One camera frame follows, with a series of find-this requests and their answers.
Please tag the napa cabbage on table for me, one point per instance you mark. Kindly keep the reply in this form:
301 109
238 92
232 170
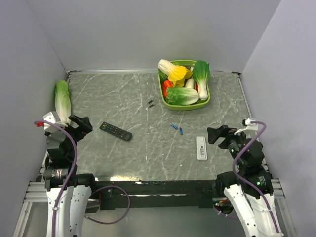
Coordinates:
62 101

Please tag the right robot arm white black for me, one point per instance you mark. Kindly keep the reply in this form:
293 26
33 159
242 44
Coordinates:
248 186

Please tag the green lettuce head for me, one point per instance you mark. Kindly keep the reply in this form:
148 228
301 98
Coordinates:
181 96

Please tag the yellow leaf cabbage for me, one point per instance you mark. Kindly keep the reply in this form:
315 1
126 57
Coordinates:
176 74

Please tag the black base bar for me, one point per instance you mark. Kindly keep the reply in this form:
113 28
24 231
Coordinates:
151 194

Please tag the aluminium frame rail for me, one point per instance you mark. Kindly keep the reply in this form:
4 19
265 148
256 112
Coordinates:
36 192

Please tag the green plastic basket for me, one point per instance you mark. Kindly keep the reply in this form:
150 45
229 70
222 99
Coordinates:
184 84

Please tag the green bok choy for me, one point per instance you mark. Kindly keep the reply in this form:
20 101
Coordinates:
201 74

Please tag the red pepper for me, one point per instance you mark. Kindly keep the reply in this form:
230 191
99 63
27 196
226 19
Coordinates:
166 84

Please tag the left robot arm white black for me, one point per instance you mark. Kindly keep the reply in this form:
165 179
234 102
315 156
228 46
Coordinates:
67 192

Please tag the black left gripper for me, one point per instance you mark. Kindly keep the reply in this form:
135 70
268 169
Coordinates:
84 126

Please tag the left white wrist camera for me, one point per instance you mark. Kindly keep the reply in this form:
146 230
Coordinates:
53 118

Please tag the white radish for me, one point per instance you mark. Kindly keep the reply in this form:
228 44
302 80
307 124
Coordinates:
190 83

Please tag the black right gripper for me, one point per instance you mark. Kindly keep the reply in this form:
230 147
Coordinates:
214 133

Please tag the black remote control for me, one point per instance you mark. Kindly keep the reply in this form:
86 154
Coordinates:
115 131

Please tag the white remote control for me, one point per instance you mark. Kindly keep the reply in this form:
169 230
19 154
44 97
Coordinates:
201 148

